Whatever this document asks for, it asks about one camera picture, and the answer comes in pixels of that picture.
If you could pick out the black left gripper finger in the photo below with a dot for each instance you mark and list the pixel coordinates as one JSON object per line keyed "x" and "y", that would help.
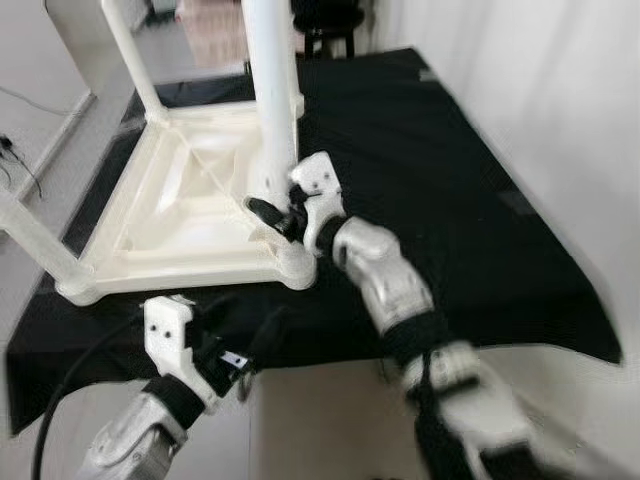
{"x": 268, "y": 335}

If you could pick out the cream plastic children table top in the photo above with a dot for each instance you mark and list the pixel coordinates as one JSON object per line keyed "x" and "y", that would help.
{"x": 190, "y": 200}

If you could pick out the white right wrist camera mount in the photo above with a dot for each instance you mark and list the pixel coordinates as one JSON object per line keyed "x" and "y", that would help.
{"x": 318, "y": 185}

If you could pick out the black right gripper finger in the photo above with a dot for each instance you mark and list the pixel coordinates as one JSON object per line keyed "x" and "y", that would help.
{"x": 270, "y": 215}

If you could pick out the white plastic table leg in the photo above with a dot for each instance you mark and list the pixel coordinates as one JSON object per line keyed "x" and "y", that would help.
{"x": 270, "y": 90}
{"x": 40, "y": 245}
{"x": 135, "y": 60}

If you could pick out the grey tape strip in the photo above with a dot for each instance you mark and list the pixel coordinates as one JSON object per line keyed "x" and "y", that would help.
{"x": 429, "y": 75}
{"x": 517, "y": 203}

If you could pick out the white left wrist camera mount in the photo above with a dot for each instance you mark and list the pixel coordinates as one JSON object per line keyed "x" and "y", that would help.
{"x": 168, "y": 335}

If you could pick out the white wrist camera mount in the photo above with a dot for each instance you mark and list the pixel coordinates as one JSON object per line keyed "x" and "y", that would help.
{"x": 168, "y": 335}
{"x": 318, "y": 185}

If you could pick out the black tablecloth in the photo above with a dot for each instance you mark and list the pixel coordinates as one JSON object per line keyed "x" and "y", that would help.
{"x": 450, "y": 200}

